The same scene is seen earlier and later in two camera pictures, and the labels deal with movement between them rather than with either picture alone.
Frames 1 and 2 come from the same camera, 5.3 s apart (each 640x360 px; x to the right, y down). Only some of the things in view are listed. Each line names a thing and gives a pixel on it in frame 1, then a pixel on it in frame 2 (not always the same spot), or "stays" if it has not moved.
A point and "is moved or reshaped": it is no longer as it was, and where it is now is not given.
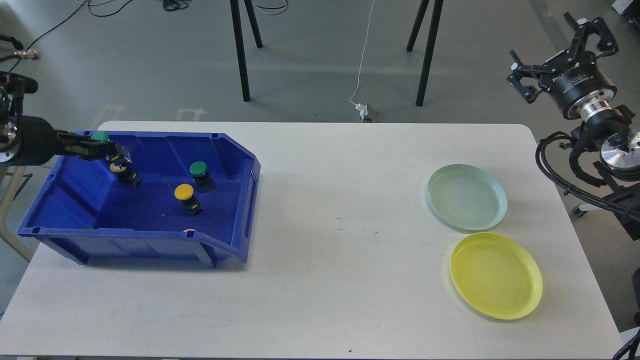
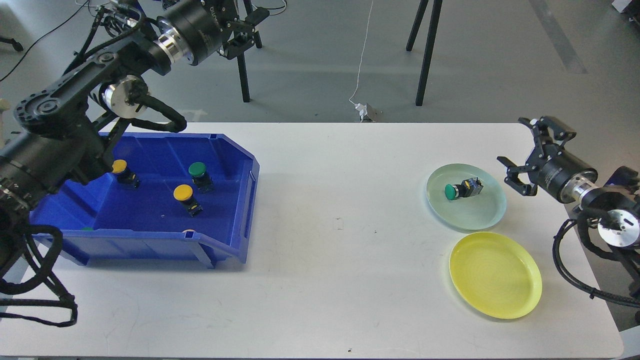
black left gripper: x=39 y=142 → x=194 y=29
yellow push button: x=185 y=192 stays
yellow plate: x=497 y=275 stays
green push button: x=203 y=179 stays
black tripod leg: x=250 y=7 stays
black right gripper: x=581 y=88 → x=557 y=169
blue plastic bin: x=196 y=200 stays
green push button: x=100 y=135 is moved or reshaped
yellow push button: x=124 y=175 stays
